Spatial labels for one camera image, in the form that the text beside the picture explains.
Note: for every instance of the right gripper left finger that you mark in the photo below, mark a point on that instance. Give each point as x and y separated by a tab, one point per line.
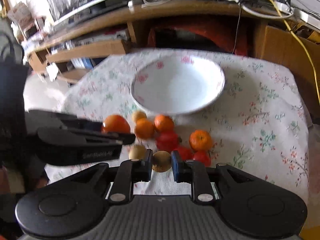
128	173

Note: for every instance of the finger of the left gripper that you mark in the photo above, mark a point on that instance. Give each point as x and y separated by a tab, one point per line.
41	118
92	136

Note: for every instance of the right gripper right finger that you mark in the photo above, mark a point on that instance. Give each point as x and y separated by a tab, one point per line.
197	175

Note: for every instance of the large red tomato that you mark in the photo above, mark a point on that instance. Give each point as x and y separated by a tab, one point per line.
115	123

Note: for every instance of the brown longan fruit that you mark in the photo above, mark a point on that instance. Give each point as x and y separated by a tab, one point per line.
137	152
161	161

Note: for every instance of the red cherry tomato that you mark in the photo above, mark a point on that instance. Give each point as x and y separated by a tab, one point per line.
203	157
185	153
167	141

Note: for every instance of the orange tangerine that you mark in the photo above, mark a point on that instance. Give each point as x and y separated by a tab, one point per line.
163	123
200	140
144	129

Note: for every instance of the small brown longan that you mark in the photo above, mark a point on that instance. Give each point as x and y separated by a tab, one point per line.
137	115

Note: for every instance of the wooden tv stand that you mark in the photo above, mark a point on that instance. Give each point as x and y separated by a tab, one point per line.
180	24

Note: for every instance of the white floral ceramic plate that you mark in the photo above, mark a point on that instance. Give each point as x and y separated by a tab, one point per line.
174	85

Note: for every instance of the floral white tablecloth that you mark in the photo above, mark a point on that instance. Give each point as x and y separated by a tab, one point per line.
258	124

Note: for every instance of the cardboard box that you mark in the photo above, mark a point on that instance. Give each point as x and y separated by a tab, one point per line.
280	47

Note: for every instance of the white power strip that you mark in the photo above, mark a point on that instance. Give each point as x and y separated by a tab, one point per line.
310	18

